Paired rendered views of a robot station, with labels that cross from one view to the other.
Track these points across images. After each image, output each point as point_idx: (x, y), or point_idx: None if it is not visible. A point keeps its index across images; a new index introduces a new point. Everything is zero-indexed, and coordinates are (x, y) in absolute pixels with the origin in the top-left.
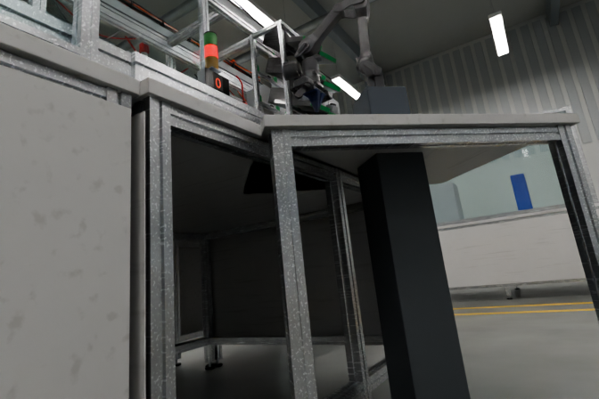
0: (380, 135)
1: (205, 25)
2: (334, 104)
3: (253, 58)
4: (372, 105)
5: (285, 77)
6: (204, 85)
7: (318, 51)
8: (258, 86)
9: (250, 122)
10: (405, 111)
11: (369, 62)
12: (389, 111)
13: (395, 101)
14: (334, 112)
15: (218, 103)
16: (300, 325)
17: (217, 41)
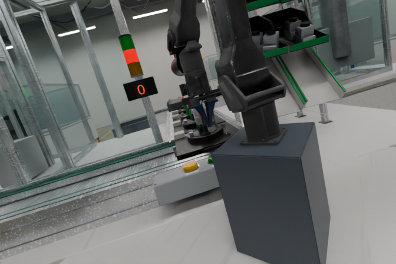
0: None
1: (120, 25)
2: (305, 25)
3: None
4: (224, 190)
5: (179, 75)
6: (29, 215)
7: (198, 26)
8: (217, 27)
9: (52, 263)
10: (296, 215)
11: (227, 82)
12: (258, 208)
13: (270, 191)
14: (305, 39)
15: (51, 220)
16: None
17: (129, 42)
